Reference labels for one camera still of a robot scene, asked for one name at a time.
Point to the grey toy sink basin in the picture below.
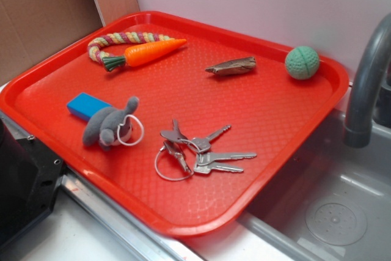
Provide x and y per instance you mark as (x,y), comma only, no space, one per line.
(328,202)

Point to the brown wood chip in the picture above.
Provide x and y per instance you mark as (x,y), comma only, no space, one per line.
(233,67)

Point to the silver key bunch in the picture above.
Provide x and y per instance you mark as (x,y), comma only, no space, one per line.
(206,161)

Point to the blue rectangular block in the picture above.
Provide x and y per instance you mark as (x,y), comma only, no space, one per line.
(84,106)

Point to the orange carrot rope toy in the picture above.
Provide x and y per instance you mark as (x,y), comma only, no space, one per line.
(143,47)

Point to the grey toy faucet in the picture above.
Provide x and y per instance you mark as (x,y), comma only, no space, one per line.
(369,100)

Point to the green rubber ball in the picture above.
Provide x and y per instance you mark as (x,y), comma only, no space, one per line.
(302,62)

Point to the brown cardboard panel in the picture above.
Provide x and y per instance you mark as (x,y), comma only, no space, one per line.
(33,30)

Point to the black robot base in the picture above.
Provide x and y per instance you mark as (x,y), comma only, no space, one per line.
(31,174)

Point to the red plastic tray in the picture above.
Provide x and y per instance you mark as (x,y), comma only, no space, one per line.
(270,114)

